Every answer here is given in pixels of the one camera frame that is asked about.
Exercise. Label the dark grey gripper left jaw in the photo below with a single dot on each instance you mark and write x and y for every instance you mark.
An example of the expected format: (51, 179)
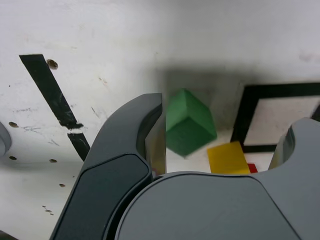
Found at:
(112, 155)

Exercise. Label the green cube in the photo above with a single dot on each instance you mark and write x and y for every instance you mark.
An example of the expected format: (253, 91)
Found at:
(190, 125)

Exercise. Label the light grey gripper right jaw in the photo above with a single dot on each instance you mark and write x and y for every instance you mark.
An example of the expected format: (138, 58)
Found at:
(212, 207)

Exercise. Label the red cube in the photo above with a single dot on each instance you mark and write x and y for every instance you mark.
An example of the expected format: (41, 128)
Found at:
(252, 168)

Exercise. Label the black tape square outline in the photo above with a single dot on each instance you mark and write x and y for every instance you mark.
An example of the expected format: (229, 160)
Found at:
(240, 120)

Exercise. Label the yellow cube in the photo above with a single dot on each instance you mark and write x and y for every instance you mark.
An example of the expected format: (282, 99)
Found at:
(227, 157)

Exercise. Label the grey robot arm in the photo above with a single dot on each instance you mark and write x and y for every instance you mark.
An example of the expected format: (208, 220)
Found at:
(3, 140)

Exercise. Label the black tape strip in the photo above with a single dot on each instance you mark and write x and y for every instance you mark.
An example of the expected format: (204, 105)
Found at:
(50, 92)

